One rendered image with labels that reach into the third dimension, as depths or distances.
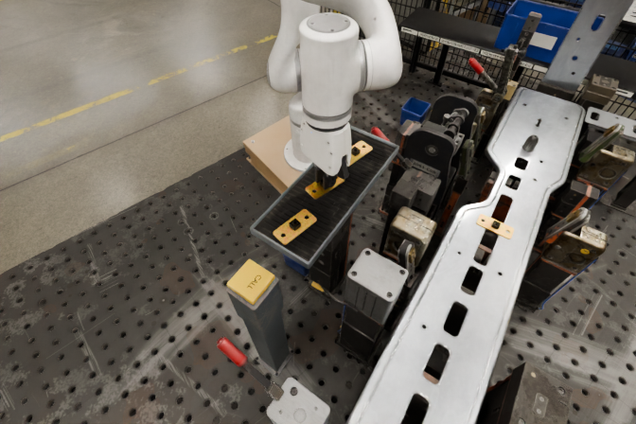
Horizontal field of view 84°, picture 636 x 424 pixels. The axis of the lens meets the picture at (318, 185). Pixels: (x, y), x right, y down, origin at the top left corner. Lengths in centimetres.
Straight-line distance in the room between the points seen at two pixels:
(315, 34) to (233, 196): 94
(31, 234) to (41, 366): 144
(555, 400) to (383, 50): 65
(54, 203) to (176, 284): 162
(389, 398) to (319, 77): 57
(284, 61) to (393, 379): 79
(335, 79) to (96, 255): 106
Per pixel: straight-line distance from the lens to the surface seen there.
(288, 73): 103
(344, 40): 51
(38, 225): 266
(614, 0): 145
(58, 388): 124
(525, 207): 106
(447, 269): 87
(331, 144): 60
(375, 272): 70
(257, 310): 65
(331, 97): 55
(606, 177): 133
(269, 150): 136
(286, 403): 68
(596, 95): 154
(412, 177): 91
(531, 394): 80
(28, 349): 133
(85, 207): 259
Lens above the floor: 173
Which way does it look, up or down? 49 degrees down
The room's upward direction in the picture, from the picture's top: straight up
